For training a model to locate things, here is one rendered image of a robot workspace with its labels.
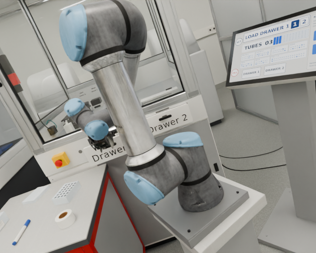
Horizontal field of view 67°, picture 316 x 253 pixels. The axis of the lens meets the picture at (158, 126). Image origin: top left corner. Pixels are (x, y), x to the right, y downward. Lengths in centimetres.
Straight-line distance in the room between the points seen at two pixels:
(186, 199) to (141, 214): 91
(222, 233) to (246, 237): 18
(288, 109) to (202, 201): 76
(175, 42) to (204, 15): 361
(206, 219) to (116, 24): 58
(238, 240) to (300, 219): 93
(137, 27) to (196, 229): 57
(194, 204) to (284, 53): 79
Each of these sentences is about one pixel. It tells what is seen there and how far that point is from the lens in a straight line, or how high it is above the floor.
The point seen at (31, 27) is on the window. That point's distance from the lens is 142.
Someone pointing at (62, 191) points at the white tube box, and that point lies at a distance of 131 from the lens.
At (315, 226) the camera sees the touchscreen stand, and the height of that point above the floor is 4.
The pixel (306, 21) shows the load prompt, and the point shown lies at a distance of 127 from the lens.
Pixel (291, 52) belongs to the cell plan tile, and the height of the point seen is 105.
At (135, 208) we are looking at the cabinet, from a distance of 163.
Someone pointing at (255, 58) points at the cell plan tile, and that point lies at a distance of 128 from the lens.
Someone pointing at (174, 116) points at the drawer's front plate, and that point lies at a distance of 135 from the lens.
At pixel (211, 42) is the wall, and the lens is 492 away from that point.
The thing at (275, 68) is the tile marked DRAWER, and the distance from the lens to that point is 122.
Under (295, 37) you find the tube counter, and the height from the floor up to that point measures 111.
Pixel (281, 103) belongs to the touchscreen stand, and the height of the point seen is 81.
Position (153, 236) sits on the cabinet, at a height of 12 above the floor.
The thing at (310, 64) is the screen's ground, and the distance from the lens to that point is 117.
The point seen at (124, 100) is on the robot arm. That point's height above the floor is 119.
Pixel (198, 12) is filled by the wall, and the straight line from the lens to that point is 487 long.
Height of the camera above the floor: 130
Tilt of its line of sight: 19 degrees down
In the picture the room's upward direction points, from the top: 21 degrees counter-clockwise
